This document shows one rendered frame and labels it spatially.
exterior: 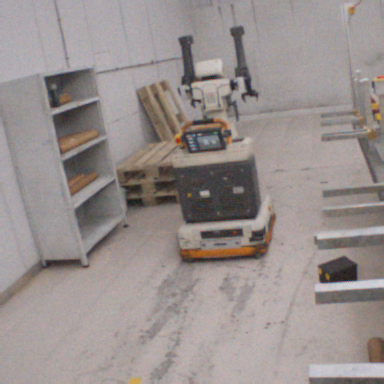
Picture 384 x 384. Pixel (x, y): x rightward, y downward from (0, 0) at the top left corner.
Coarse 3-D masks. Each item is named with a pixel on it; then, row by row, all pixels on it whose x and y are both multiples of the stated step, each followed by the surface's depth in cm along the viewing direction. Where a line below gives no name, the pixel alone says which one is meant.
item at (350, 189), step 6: (342, 186) 180; (348, 186) 178; (354, 186) 177; (360, 186) 176; (366, 186) 175; (372, 186) 174; (378, 186) 173; (324, 192) 180; (330, 192) 180; (336, 192) 179; (342, 192) 178; (348, 192) 178; (354, 192) 177; (360, 192) 176; (366, 192) 176; (372, 192) 175; (378, 192) 174
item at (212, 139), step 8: (208, 128) 303; (216, 128) 300; (184, 136) 308; (192, 136) 307; (200, 136) 306; (208, 136) 305; (216, 136) 304; (224, 136) 307; (192, 144) 312; (200, 144) 311; (208, 144) 309; (216, 144) 308; (224, 144) 308; (192, 152) 317; (200, 152) 315
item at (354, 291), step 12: (324, 288) 86; (336, 288) 85; (348, 288) 84; (360, 288) 83; (372, 288) 82; (324, 300) 86; (336, 300) 85; (348, 300) 84; (360, 300) 84; (372, 300) 83
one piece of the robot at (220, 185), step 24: (216, 120) 308; (240, 144) 308; (192, 168) 322; (216, 168) 317; (240, 168) 313; (192, 192) 327; (216, 192) 323; (240, 192) 318; (192, 216) 333; (216, 216) 328; (240, 216) 324
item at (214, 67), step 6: (216, 60) 338; (198, 66) 341; (204, 66) 339; (210, 66) 337; (216, 66) 336; (222, 66) 337; (198, 72) 338; (204, 72) 337; (210, 72) 335; (216, 72) 334; (222, 72) 336; (198, 78) 341; (222, 78) 339
